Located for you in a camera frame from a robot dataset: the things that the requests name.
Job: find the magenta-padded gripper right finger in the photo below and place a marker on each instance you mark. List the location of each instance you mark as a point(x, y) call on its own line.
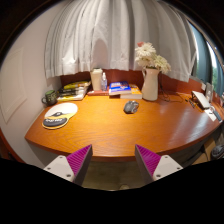
point(163, 165)

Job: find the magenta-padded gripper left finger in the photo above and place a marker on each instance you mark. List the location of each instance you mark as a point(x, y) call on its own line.
point(63, 165)

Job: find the grey black computer mouse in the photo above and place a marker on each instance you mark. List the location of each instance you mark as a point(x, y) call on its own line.
point(131, 107)

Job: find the round white yellow mouse pad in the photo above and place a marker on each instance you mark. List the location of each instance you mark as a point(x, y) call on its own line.
point(61, 113)

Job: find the yellow white book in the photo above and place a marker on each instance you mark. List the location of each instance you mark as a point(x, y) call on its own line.
point(70, 97)

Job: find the dark mug with green inside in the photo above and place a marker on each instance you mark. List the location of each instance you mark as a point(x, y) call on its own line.
point(51, 97)

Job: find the white paper sheet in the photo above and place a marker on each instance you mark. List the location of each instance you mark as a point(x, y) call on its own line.
point(210, 114)

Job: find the black grey book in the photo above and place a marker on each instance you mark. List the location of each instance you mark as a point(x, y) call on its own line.
point(71, 93)

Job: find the dark remote control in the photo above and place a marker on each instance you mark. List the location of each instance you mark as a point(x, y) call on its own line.
point(217, 115)

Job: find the silver laptop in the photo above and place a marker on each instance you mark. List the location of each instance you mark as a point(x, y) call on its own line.
point(201, 99)

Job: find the red-brown book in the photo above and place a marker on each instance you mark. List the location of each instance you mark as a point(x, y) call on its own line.
point(96, 93)

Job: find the black book with yellow cover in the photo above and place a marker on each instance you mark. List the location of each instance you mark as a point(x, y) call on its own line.
point(76, 84)

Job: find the white ceramic pitcher vase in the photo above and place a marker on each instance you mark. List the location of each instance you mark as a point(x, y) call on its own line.
point(150, 85)

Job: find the upright grey tablet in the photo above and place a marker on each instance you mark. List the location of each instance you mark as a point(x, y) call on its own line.
point(209, 91)

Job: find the blue book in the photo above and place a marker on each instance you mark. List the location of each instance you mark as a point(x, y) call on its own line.
point(119, 87)

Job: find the clear spray bottle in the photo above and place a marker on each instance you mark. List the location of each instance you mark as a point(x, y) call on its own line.
point(104, 83)

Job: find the white flower bouquet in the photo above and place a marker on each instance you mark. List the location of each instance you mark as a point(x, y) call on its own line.
point(148, 55)

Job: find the glass window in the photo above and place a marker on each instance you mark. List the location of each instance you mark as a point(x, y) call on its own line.
point(203, 60)

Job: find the white pleated curtain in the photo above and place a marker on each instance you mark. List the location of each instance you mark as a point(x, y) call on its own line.
point(113, 36)

